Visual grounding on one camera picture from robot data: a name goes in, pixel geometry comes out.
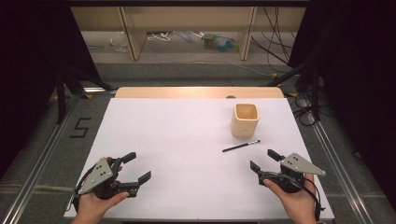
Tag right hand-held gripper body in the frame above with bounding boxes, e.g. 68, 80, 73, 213
257, 152, 327, 194

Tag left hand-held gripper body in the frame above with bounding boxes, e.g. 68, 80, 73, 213
76, 156, 141, 201

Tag black pen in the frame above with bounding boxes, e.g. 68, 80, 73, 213
221, 139, 262, 153

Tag light wooden pen holder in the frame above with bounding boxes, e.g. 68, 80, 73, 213
231, 103, 261, 138

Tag person's left hand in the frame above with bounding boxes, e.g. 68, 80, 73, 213
72, 189, 130, 224

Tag person's right hand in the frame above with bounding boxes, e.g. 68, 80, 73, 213
262, 173, 318, 224

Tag white board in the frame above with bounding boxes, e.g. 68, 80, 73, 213
64, 97, 335, 222

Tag black metal stand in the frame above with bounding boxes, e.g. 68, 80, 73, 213
266, 62, 322, 122
55, 66, 114, 125

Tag light wooden table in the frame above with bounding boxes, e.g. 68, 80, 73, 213
115, 86, 286, 99

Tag clear plastic bag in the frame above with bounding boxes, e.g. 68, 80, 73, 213
109, 31, 129, 54

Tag dark curtain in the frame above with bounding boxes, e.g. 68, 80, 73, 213
0, 0, 101, 179
288, 0, 396, 202

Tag beige wooden shelf unit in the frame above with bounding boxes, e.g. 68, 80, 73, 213
70, 6, 307, 62

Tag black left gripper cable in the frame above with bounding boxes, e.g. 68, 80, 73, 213
71, 166, 97, 213

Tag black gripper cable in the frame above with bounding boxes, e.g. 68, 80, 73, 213
300, 177, 326, 222
71, 166, 97, 213

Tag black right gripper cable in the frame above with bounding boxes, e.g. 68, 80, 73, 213
300, 177, 326, 222

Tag black floor cable bundle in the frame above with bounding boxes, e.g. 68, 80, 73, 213
290, 96, 319, 127

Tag aluminium floor rail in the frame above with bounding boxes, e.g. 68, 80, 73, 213
0, 92, 86, 224
298, 99, 376, 224

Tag white coiled cord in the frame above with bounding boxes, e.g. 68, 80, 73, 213
147, 31, 176, 42

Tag black hanging cables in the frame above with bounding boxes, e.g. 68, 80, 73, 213
250, 6, 300, 74

